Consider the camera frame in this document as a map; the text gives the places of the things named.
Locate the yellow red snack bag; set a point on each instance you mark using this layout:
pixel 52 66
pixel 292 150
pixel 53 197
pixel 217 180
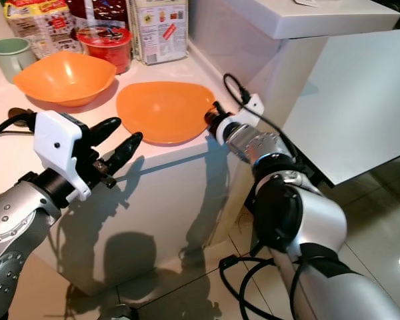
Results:
pixel 40 26

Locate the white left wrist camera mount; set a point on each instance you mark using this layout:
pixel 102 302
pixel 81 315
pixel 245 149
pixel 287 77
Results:
pixel 60 143

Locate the orange plastic plate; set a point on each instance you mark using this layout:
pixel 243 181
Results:
pixel 163 110

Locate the orange plastic bowl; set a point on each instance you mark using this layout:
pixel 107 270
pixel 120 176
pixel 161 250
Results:
pixel 63 78

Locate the pale green cup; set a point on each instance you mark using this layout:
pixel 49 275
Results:
pixel 10 56

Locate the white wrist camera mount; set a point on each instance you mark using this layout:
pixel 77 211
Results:
pixel 60 143
pixel 246 110

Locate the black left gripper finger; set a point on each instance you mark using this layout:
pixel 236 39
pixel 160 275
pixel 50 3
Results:
pixel 106 128
pixel 125 150

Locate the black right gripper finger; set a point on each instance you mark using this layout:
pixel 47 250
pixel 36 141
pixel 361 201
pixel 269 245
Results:
pixel 209 120

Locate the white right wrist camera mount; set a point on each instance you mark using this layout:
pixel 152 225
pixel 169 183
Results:
pixel 246 110

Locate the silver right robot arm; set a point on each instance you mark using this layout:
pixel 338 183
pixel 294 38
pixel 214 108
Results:
pixel 300 220

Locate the dark brown package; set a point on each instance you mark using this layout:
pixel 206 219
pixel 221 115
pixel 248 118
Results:
pixel 100 10

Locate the red lidded container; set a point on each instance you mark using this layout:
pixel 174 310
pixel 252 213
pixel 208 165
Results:
pixel 103 46

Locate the white printed carton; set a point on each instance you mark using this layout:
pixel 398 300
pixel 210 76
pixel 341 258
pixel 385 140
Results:
pixel 160 30

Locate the white kitchen counter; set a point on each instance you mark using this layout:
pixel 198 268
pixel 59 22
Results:
pixel 160 200

